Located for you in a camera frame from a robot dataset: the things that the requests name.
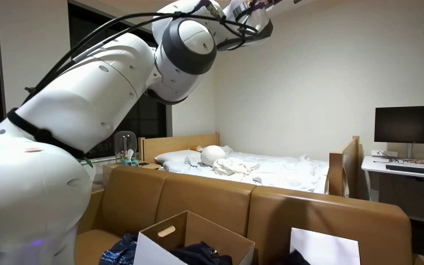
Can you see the white cardboard box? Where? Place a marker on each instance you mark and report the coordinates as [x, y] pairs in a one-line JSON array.
[[145, 252]]

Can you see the black keyboard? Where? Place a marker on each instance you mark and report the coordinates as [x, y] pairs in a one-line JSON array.
[[406, 170]]

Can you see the wooden bed with white bedding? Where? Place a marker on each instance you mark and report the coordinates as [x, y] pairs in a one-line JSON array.
[[290, 172]]

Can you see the black computer monitor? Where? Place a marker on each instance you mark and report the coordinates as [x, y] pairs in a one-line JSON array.
[[410, 126]]

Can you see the dark navy cloth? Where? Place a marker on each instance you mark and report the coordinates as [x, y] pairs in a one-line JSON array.
[[198, 254]]

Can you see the green plant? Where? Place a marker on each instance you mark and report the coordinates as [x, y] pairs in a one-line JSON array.
[[85, 161]]

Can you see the tan leather sofa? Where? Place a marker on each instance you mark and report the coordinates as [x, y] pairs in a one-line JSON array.
[[212, 201]]

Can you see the glass dome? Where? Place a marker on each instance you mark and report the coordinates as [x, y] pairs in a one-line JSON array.
[[125, 148]]

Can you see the flat white pillow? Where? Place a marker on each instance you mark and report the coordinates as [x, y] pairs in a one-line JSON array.
[[176, 157]]

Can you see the white desk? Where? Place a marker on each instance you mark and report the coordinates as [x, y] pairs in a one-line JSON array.
[[418, 189]]

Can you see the round white pillow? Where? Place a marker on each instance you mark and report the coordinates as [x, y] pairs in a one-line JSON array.
[[212, 155]]

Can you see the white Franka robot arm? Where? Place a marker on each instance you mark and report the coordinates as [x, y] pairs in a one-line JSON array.
[[73, 108]]

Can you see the white paper sheet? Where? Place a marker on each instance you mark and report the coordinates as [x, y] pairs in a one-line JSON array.
[[324, 248]]

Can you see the blue patterned cloth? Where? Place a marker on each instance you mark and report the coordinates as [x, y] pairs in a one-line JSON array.
[[117, 252]]

